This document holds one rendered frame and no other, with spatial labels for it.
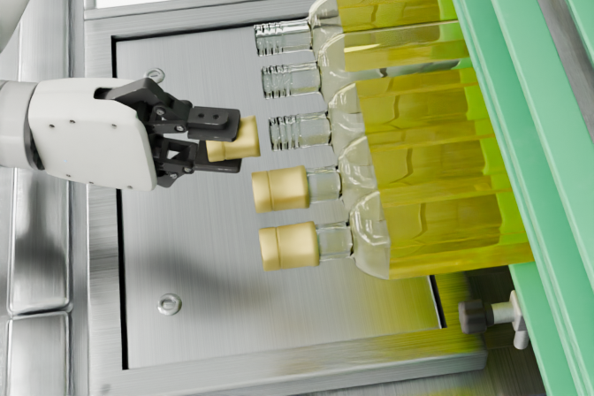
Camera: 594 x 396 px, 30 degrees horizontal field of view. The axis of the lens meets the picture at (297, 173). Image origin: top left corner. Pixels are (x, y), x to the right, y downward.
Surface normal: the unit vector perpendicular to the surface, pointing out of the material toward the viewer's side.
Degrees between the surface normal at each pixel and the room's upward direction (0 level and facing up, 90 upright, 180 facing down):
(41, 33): 90
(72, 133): 74
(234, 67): 90
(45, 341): 90
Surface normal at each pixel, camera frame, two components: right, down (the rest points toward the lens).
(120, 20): -0.04, -0.62
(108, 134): -0.15, 0.75
